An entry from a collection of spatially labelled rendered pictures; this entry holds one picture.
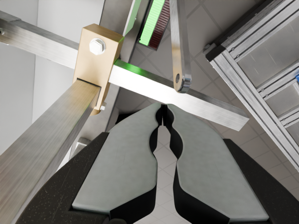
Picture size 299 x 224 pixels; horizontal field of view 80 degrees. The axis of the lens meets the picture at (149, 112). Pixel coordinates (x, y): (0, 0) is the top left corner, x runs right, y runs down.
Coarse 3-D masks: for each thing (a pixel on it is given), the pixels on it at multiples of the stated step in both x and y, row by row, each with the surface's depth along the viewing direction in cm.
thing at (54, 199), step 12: (108, 132) 9; (96, 144) 8; (84, 156) 8; (96, 156) 8; (60, 168) 7; (72, 168) 7; (84, 168) 7; (48, 180) 6; (60, 180) 6; (72, 180) 6; (84, 180) 7; (48, 192) 6; (60, 192) 6; (72, 192) 6; (36, 204) 6; (48, 204) 6; (60, 204) 6; (24, 216) 5; (36, 216) 5; (48, 216) 5; (60, 216) 5; (72, 216) 5; (84, 216) 5; (96, 216) 5; (108, 216) 6
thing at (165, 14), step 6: (168, 0) 33; (168, 6) 33; (162, 12) 34; (168, 12) 34; (162, 18) 34; (168, 18) 34; (156, 24) 35; (162, 24) 35; (156, 30) 36; (162, 30) 36; (156, 36) 36; (150, 42) 37; (156, 42) 37; (156, 48) 37
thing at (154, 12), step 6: (156, 0) 33; (162, 0) 33; (156, 6) 33; (150, 12) 34; (156, 12) 34; (150, 18) 34; (156, 18) 34; (150, 24) 35; (144, 30) 36; (150, 30) 36; (144, 36) 36; (150, 36) 36; (144, 42) 37
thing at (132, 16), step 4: (136, 0) 26; (140, 0) 32; (132, 4) 25; (136, 4) 28; (132, 8) 25; (136, 8) 30; (132, 12) 26; (136, 12) 32; (128, 16) 26; (132, 16) 28; (136, 16) 33; (128, 20) 26; (132, 20) 30; (128, 24) 27; (132, 24) 33; (128, 28) 29; (124, 32) 27
